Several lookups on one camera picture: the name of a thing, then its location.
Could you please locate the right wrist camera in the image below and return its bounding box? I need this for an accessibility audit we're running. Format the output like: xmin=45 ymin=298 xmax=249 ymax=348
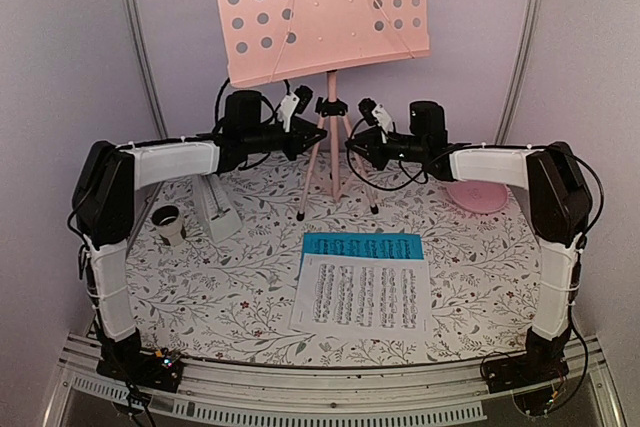
xmin=358 ymin=98 xmax=395 ymax=144

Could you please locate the white sheet music page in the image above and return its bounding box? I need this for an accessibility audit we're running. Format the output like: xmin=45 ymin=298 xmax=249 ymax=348
xmin=289 ymin=254 xmax=434 ymax=341

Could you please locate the right aluminium frame post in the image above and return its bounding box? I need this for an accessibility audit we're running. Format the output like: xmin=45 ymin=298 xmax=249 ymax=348
xmin=494 ymin=0 xmax=543 ymax=145

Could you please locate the blue sheet music page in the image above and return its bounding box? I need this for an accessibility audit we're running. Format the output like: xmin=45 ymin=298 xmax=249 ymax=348
xmin=301 ymin=232 xmax=424 ymax=260

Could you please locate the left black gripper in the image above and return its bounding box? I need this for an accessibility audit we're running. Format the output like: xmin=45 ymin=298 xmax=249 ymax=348
xmin=242 ymin=116 xmax=324 ymax=159

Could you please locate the white paper cup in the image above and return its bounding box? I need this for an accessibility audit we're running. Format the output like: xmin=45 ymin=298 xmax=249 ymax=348
xmin=151 ymin=205 xmax=186 ymax=247

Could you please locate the pink music stand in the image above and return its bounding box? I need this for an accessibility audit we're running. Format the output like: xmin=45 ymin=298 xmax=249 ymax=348
xmin=208 ymin=0 xmax=432 ymax=221

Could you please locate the aluminium frame post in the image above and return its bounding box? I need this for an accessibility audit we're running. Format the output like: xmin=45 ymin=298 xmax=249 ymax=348
xmin=122 ymin=0 xmax=169 ymax=139
xmin=494 ymin=0 xmax=543 ymax=145

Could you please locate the white metronome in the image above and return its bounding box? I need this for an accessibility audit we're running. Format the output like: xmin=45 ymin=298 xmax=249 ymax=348
xmin=193 ymin=174 xmax=242 ymax=243

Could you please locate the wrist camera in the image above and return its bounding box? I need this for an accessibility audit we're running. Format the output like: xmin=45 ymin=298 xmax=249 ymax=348
xmin=276 ymin=85 xmax=314 ymax=133
xmin=358 ymin=98 xmax=395 ymax=144

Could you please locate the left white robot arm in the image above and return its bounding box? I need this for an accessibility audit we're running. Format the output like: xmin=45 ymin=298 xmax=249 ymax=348
xmin=72 ymin=86 xmax=327 ymax=343

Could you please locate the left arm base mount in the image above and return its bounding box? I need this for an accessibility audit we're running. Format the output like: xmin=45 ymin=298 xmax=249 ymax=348
xmin=96 ymin=336 xmax=184 ymax=393

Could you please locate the pink plate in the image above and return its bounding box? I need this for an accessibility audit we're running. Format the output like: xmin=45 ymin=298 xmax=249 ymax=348
xmin=446 ymin=181 xmax=509 ymax=214

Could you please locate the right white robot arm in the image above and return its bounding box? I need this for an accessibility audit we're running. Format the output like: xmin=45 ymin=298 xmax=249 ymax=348
xmin=346 ymin=98 xmax=593 ymax=342

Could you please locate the left aluminium frame post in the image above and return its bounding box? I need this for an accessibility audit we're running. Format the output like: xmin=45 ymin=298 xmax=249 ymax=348
xmin=122 ymin=0 xmax=169 ymax=139

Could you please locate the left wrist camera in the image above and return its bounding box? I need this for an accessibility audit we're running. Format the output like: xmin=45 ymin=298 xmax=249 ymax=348
xmin=276 ymin=85 xmax=314 ymax=133

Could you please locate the floral table mat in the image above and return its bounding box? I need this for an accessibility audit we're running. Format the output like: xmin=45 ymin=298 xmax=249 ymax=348
xmin=124 ymin=156 xmax=549 ymax=367

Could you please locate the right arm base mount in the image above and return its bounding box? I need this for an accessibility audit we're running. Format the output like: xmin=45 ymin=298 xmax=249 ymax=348
xmin=480 ymin=345 xmax=569 ymax=393

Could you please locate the aluminium front rail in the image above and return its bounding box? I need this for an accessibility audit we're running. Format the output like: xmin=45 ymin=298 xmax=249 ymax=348
xmin=43 ymin=335 xmax=626 ymax=426

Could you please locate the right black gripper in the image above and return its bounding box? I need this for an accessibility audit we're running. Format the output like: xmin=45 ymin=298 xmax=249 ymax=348
xmin=351 ymin=125 xmax=430 ymax=169

